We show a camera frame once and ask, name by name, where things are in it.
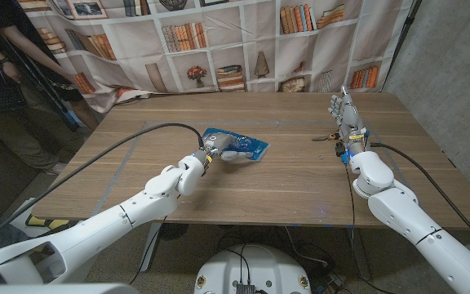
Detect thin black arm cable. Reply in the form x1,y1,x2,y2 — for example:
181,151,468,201
127,215,169,286
344,162,387,294

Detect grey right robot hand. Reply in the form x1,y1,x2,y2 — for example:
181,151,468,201
327,85,371,159

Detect yellow black floor object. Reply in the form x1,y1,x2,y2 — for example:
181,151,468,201
24,214,72,230

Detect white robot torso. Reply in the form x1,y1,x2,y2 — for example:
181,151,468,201
193,243,313,294

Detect printed bookshelf backdrop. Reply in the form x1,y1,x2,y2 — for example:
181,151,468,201
16,0,415,114

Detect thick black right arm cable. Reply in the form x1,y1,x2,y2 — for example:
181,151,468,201
370,141,470,254

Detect black floor cables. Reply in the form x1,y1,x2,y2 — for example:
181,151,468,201
216,225,346,294

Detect white floor board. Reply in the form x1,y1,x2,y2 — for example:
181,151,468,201
8,197,41,238

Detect person in khaki trousers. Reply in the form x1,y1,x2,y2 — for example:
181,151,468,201
0,0,71,176

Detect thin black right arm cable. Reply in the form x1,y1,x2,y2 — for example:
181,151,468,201
344,162,387,294

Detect blue gel pad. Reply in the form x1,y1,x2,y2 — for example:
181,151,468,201
201,127,271,162

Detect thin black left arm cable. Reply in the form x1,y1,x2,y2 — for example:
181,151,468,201
127,215,169,286

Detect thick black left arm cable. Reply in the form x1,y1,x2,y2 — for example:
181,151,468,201
0,122,206,253

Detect grey table leg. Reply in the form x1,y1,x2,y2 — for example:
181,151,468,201
139,222,163,274
345,227,372,282

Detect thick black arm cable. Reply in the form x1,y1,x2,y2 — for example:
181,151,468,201
370,141,470,254
0,122,206,253

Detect black backdrop stand pole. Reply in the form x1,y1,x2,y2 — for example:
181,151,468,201
0,34,79,132
380,0,423,91

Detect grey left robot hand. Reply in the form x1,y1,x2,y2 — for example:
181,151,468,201
200,133,257,163

